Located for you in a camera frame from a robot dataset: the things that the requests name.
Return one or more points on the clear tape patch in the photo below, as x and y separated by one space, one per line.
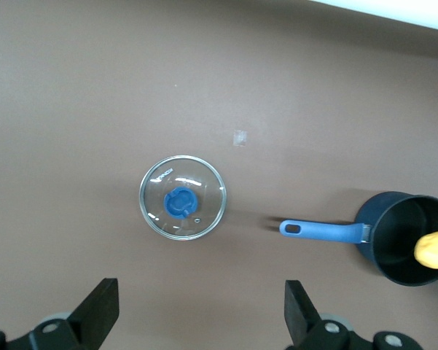
240 138

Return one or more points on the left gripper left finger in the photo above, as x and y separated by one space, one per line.
94 317

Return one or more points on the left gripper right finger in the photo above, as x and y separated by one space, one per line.
302 317

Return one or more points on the glass lid blue knob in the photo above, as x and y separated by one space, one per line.
180 201

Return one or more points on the brown table cover sheet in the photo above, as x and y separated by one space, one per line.
94 109

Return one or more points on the yellow potato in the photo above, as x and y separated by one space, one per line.
431 251

